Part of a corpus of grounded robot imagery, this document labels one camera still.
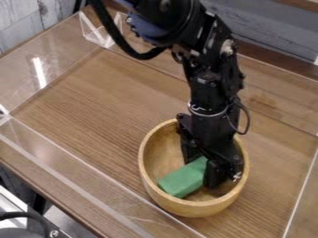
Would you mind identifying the black metal mount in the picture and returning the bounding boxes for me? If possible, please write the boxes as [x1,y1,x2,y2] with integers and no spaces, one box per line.
[24,204,91,238]

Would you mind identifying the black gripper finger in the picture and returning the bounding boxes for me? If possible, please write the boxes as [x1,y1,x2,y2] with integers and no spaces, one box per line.
[203,160,227,189]
[180,134,203,164]

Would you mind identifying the brown wooden bowl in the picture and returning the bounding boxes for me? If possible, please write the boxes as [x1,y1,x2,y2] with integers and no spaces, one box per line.
[138,119,251,218]

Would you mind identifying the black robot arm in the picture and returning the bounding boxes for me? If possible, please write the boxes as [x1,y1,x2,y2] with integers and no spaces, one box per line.
[89,0,248,188]

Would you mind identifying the black cable lower left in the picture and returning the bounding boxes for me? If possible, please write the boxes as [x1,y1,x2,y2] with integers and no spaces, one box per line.
[0,210,53,238]

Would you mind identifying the clear acrylic tray wall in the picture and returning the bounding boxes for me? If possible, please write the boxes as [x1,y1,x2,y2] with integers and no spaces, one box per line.
[0,17,318,238]

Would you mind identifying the clear acrylic corner bracket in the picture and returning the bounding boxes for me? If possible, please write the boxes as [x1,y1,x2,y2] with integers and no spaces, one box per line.
[79,11,115,48]

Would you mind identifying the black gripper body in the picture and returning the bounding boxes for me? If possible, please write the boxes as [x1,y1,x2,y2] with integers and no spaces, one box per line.
[175,103,246,184]

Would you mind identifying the green rectangular block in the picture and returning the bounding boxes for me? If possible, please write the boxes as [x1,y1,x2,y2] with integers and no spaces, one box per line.
[158,156,207,198]

